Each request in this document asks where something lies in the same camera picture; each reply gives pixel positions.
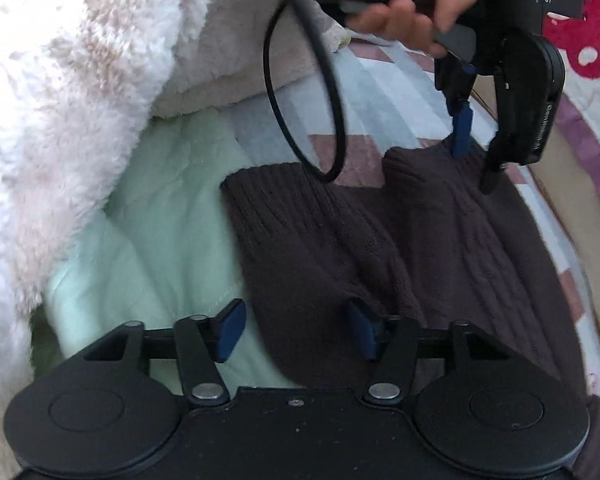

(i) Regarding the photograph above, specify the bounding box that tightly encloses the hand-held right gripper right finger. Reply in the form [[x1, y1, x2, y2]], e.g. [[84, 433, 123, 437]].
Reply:
[[346, 298, 511, 407]]

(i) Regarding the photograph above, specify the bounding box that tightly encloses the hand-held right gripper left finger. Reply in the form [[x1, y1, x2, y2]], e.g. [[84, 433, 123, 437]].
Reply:
[[84, 298, 247, 407]]

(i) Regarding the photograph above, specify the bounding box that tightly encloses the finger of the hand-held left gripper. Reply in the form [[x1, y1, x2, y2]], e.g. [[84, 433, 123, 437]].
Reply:
[[437, 57, 478, 159], [479, 127, 508, 196]]

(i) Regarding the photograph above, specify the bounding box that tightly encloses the dark brown knit sweater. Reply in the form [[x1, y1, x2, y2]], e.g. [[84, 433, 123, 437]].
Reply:
[[220, 142, 600, 480]]

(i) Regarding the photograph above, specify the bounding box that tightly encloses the person's left hand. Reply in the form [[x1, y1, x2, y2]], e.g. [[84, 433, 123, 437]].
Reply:
[[347, 0, 478, 58]]

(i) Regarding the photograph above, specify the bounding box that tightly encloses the white bear print quilt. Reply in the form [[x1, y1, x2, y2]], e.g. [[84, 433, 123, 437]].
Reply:
[[542, 0, 600, 241]]

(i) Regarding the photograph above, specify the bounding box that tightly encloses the beige blanket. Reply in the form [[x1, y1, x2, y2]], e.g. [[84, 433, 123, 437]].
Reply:
[[525, 120, 600, 356]]

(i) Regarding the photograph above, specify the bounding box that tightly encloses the light green quilt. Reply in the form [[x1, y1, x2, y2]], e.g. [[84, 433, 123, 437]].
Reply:
[[30, 110, 301, 391]]

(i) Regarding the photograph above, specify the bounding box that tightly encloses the white fluffy blanket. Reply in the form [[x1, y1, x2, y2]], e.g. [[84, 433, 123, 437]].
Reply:
[[0, 0, 351, 396]]

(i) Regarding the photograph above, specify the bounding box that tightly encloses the black cable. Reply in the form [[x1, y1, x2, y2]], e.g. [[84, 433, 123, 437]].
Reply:
[[262, 0, 348, 184]]

